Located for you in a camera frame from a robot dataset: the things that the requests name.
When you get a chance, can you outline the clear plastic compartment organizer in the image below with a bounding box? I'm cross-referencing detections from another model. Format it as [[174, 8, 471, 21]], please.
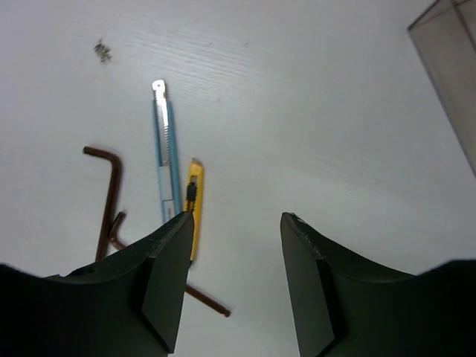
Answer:
[[408, 0, 475, 171]]

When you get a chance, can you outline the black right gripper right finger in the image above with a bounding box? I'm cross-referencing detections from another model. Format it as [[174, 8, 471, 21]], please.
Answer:
[[280, 213, 475, 356]]

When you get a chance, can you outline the large brown hex key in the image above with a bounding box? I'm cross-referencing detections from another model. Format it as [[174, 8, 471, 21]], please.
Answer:
[[83, 146, 123, 262]]

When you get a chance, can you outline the yellow utility knife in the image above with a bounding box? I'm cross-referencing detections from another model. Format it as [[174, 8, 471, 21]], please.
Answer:
[[184, 158, 205, 262]]

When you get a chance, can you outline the small brown hex key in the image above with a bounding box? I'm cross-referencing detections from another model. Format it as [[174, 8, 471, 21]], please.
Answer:
[[109, 211, 231, 318]]

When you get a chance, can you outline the blue utility knife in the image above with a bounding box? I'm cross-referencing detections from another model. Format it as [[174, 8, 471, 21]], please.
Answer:
[[152, 79, 182, 224]]

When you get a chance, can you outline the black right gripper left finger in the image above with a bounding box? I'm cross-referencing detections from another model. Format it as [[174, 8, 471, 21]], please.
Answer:
[[1, 213, 194, 356]]

